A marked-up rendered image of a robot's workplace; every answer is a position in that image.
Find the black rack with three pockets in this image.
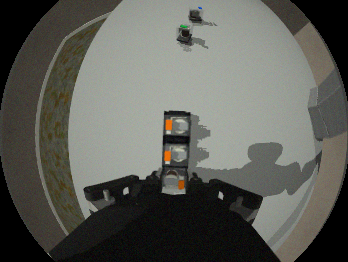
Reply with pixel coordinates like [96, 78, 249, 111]
[162, 111, 191, 168]

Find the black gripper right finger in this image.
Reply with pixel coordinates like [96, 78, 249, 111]
[186, 169, 263, 225]

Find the clear relay with orange button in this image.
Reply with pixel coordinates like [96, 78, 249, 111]
[163, 115, 190, 136]
[162, 143, 189, 166]
[162, 167, 187, 193]

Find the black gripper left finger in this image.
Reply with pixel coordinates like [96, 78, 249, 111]
[83, 167, 164, 214]

